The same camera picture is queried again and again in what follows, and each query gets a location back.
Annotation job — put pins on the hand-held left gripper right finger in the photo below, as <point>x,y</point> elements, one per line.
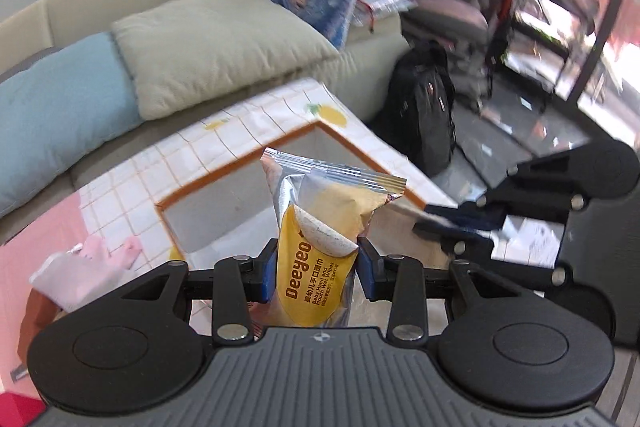
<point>367,274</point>

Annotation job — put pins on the pink table mat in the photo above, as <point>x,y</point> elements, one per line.
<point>30,232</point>

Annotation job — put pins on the lemon print storage box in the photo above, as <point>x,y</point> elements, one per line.
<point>280,117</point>

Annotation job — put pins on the beige pillow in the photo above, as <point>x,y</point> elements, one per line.
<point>215,42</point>

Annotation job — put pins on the red box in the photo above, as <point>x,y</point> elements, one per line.
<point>17,409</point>

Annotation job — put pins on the yellow silver wet wipes packet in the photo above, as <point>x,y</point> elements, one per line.
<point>315,277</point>

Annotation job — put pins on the pink cloth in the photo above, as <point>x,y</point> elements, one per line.
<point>112,249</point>

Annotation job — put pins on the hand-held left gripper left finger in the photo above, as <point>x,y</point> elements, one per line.
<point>267,274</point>

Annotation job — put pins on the black backpack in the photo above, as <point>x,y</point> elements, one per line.
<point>420,117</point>

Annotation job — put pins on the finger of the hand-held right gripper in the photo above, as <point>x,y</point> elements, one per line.
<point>465,216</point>
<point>520,264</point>

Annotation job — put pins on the light blue pillow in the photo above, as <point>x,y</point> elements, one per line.
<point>60,107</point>

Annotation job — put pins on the pink grey desk chair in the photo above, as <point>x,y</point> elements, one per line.
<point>450,17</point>

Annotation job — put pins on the white printed papers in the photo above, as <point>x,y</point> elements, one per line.
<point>535,237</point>

